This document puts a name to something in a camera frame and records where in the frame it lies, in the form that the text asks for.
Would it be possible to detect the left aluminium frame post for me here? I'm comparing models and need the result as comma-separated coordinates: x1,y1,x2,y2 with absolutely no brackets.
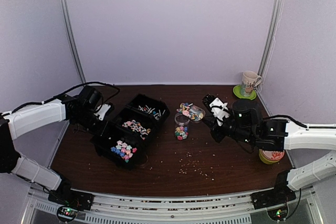
60,0,86,83

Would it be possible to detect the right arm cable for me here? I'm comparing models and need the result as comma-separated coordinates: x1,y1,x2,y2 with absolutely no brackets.
267,114,310,130

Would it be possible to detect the small round lollipops pile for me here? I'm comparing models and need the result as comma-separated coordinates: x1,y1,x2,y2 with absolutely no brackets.
138,105,166,120

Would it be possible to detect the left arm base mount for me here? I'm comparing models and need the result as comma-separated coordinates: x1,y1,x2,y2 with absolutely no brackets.
42,174,94,223

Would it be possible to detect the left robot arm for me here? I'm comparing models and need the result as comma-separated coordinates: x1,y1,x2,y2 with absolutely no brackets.
1,85,114,205

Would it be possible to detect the black three-compartment candy bin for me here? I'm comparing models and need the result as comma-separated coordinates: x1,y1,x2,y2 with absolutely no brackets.
90,94,170,169

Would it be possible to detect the clear jar lid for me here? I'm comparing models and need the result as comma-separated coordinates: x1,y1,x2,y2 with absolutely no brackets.
141,155,149,167

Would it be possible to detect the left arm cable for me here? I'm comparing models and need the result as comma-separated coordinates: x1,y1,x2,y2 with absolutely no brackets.
0,81,121,116

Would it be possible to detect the right aluminium frame post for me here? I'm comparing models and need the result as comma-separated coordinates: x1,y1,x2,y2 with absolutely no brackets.
258,0,284,80

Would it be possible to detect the green bowl with red lid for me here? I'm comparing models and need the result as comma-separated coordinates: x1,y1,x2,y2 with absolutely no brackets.
259,150,285,165

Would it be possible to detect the aluminium frame post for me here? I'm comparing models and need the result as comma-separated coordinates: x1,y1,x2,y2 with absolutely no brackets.
258,0,284,80
60,0,86,83

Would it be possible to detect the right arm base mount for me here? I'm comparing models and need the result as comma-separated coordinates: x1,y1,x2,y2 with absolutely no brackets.
250,170,302,222

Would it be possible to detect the swirl lollipops pile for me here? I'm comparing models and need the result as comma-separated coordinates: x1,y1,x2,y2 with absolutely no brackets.
122,120,151,140

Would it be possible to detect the star candies pile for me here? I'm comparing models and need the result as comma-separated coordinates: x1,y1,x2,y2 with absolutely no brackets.
110,140,138,163

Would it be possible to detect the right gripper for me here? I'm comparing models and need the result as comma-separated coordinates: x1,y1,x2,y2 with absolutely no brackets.
203,108,255,146

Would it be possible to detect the front aluminium rail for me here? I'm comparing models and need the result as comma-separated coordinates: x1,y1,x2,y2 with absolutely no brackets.
27,179,316,224

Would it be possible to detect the metal scoop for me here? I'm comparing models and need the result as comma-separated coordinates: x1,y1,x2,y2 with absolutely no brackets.
176,103,206,123

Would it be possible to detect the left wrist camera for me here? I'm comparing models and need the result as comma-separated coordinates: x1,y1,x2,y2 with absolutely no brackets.
94,103,114,121

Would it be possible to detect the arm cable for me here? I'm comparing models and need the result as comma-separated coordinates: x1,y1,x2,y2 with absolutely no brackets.
267,114,310,130
0,81,121,116

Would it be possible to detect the clear plastic jar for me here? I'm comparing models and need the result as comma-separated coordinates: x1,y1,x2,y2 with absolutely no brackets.
174,113,190,141

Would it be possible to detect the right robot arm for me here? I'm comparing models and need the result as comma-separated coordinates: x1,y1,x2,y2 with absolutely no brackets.
202,95,335,204

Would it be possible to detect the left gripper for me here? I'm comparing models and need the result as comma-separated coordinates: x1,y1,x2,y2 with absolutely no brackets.
72,109,110,137

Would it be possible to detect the cream patterned mug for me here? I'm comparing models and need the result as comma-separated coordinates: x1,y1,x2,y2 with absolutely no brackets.
241,71,262,89

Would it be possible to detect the green saucer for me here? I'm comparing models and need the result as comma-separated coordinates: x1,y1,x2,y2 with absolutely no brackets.
233,85,257,100

